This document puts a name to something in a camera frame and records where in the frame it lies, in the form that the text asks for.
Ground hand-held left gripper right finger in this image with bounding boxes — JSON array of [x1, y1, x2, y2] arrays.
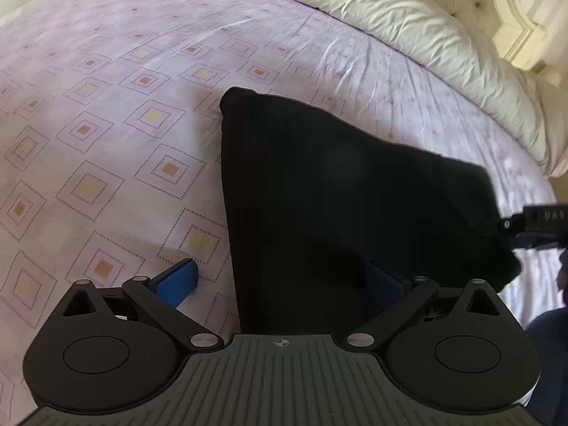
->
[[346, 261, 507, 349]]

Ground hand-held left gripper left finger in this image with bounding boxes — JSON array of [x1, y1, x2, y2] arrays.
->
[[60, 258, 225, 349]]

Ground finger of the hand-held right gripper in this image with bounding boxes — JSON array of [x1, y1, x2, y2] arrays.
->
[[498, 214, 529, 247]]

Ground black pants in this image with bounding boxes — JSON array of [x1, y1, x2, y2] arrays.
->
[[219, 86, 523, 335]]

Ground person's dark blue clothing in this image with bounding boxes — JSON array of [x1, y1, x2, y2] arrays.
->
[[524, 266, 568, 411]]

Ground cream tufted headboard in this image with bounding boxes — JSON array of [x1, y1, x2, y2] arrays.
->
[[368, 0, 568, 71]]

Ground purple patterned bed sheet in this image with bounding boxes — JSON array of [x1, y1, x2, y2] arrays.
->
[[0, 0, 561, 426]]

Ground white pillow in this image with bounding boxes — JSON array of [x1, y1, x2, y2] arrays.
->
[[231, 0, 568, 179]]

